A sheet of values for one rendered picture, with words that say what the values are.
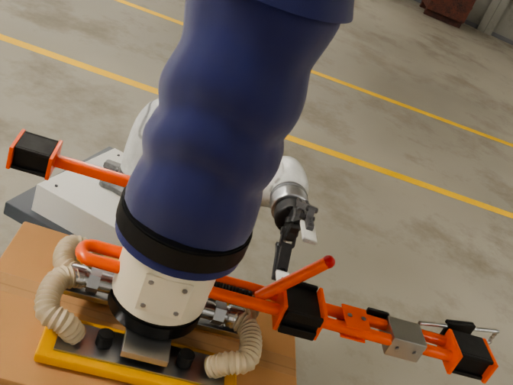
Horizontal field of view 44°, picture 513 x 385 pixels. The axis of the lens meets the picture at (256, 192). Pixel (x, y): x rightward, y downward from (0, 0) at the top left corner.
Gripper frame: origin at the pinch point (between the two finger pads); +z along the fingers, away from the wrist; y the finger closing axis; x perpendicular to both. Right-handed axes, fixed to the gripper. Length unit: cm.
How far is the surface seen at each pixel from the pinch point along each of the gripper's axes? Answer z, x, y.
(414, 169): -338, -173, 110
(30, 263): 5, 50, 13
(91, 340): 23.9, 34.8, 10.0
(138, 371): 27.7, 26.0, 10.4
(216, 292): 17.0, 16.9, -1.4
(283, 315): 18.4, 4.4, -1.5
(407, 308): -149, -119, 108
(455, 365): 18.4, -30.3, -0.9
